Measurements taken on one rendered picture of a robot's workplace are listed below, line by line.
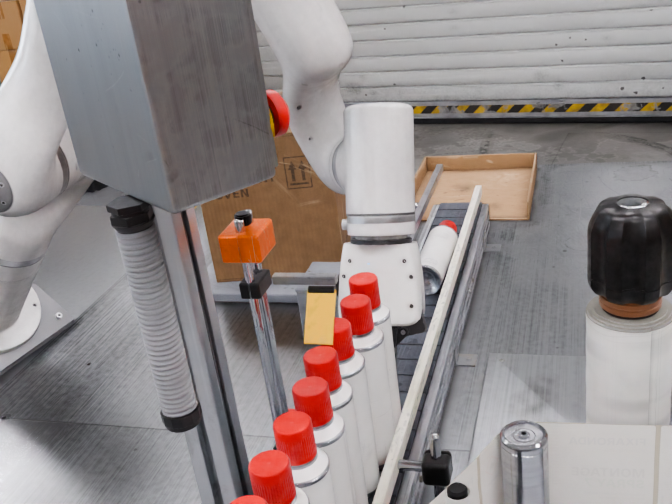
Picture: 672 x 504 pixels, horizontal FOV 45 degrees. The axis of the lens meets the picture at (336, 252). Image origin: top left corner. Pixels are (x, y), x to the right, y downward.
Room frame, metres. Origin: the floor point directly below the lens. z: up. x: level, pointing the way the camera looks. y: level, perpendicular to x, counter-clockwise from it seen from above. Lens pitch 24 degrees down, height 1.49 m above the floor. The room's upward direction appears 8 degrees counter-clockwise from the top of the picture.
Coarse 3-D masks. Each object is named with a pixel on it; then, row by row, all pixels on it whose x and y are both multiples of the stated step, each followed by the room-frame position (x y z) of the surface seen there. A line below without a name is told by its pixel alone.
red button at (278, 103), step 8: (272, 96) 0.64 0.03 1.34; (280, 96) 0.64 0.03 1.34; (272, 104) 0.63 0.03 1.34; (280, 104) 0.63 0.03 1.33; (272, 112) 0.63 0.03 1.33; (280, 112) 0.63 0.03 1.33; (288, 112) 0.63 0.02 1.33; (280, 120) 0.63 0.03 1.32; (288, 120) 0.63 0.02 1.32; (280, 128) 0.63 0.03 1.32
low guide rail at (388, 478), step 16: (480, 192) 1.47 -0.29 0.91; (464, 224) 1.31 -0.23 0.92; (464, 240) 1.25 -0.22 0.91; (448, 272) 1.13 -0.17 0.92; (448, 288) 1.08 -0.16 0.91; (448, 304) 1.06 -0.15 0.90; (432, 320) 0.99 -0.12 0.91; (432, 336) 0.95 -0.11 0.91; (432, 352) 0.93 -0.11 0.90; (416, 368) 0.88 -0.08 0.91; (416, 384) 0.84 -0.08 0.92; (416, 400) 0.82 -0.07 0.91; (400, 416) 0.78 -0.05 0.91; (400, 432) 0.75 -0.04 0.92; (400, 448) 0.73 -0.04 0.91; (384, 480) 0.68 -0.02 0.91; (384, 496) 0.65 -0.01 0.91
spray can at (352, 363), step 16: (336, 320) 0.73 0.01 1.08; (336, 336) 0.70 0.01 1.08; (352, 352) 0.71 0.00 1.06; (352, 368) 0.70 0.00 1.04; (352, 384) 0.69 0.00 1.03; (368, 400) 0.71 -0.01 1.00; (368, 416) 0.70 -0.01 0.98; (368, 432) 0.70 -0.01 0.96; (368, 448) 0.70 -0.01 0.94; (368, 464) 0.70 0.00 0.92; (368, 480) 0.69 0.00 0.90; (368, 496) 0.69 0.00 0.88
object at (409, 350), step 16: (448, 208) 1.48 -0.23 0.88; (464, 208) 1.47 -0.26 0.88; (480, 208) 1.46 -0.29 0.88; (432, 224) 1.41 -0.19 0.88; (464, 256) 1.25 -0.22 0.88; (432, 304) 1.10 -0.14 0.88; (448, 320) 1.08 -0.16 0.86; (416, 336) 1.01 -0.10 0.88; (400, 352) 0.98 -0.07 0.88; (416, 352) 0.97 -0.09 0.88; (400, 368) 0.94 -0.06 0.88; (432, 368) 0.93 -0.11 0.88; (400, 384) 0.90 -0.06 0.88; (400, 400) 0.86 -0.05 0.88; (416, 416) 0.83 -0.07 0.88; (400, 480) 0.71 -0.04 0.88
